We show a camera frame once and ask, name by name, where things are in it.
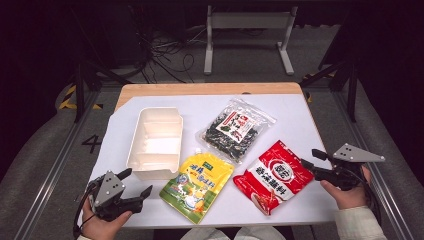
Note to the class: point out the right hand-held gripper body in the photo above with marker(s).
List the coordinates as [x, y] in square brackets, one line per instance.
[346, 173]

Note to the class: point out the yellow black hazard tape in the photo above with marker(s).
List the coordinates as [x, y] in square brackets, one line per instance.
[68, 100]

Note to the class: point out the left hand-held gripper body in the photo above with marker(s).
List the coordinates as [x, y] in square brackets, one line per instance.
[108, 191]

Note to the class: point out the person's right hand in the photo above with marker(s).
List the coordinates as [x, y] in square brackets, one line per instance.
[350, 198]

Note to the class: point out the red seasoning packet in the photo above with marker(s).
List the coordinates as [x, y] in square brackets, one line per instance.
[276, 176]

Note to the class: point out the person's left hand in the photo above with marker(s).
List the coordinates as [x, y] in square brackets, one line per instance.
[100, 228]

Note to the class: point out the white table cover sheet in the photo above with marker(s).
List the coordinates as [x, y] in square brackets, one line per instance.
[206, 106]

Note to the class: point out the white metal stand frame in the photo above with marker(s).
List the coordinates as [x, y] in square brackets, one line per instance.
[250, 20]

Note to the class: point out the person's left leg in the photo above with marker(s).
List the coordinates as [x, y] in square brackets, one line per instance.
[205, 235]

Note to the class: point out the black metal stand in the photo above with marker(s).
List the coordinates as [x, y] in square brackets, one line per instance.
[79, 93]
[351, 93]

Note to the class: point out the person's leg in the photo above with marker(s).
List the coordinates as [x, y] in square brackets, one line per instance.
[258, 234]
[205, 235]

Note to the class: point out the clear dried seaweed bag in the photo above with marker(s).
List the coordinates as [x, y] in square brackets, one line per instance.
[236, 131]

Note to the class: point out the white plastic storage box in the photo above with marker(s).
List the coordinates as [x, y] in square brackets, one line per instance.
[156, 143]

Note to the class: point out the person's right leg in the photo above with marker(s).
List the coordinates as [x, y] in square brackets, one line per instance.
[258, 234]

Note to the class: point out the yellow spout pouch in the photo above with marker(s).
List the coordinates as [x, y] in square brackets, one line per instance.
[196, 186]

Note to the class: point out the aluminium floor rail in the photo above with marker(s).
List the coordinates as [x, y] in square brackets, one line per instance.
[376, 173]
[56, 166]

